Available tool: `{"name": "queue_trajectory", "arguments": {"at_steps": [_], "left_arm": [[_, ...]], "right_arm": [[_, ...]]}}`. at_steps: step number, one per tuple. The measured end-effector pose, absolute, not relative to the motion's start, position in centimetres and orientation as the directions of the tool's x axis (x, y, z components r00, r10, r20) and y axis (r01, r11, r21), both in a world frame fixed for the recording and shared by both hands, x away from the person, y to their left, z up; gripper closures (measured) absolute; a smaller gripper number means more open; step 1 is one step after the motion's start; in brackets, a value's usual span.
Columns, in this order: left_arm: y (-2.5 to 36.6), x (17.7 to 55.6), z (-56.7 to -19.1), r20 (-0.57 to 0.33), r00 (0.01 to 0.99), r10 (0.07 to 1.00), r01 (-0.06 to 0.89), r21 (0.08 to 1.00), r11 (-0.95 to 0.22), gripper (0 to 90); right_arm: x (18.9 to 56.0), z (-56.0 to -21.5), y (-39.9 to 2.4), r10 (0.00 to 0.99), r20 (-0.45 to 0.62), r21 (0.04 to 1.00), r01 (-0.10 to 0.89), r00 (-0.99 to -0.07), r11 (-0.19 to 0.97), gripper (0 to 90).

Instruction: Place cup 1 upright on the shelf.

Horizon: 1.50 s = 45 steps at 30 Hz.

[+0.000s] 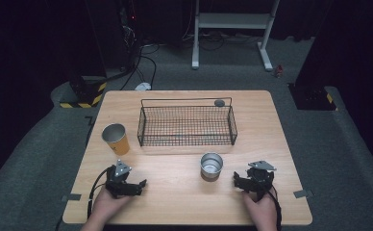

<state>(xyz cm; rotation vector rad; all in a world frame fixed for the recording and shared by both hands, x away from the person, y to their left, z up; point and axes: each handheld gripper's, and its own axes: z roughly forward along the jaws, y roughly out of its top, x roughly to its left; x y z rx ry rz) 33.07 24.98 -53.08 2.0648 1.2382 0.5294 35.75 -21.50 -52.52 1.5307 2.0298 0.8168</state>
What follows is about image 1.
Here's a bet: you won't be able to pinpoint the person's left hand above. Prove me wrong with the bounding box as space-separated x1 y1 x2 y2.
91 187 135 223

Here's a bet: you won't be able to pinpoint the orange paper cup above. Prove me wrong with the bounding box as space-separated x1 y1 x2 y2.
101 122 131 157

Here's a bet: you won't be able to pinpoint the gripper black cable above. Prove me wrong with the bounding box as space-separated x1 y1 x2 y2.
265 188 284 231
87 166 115 225

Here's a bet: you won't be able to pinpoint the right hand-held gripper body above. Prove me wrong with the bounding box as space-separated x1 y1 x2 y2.
240 160 277 202

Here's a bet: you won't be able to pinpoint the cables under white stand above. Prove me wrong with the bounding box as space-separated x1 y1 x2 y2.
181 29 262 52

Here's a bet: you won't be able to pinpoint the silver metal cup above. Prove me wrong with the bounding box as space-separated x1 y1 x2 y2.
200 151 224 183

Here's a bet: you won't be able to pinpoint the white metal stand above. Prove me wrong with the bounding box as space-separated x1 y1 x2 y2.
191 0 281 72

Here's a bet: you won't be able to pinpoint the grey tape piece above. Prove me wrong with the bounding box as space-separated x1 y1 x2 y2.
62 193 83 202
292 189 314 199

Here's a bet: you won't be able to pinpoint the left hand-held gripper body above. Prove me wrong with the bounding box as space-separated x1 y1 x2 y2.
105 159 137 199

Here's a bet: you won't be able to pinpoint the person's right hand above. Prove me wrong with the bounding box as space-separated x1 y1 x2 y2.
241 186 279 225

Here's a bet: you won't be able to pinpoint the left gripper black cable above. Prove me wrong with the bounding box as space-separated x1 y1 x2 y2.
87 166 115 225

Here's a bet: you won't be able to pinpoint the dark computer tower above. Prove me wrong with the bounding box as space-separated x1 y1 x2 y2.
116 0 144 72

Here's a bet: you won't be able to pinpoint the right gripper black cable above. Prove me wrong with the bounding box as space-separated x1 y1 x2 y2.
265 188 284 231

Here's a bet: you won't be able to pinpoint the black floor cables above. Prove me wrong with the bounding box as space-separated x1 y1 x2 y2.
104 42 161 91

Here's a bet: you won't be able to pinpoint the black yellow striped stand base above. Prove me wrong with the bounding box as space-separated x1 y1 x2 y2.
59 75 108 109
288 83 338 112

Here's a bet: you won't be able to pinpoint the black wire basket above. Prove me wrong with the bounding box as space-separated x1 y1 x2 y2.
137 96 238 147

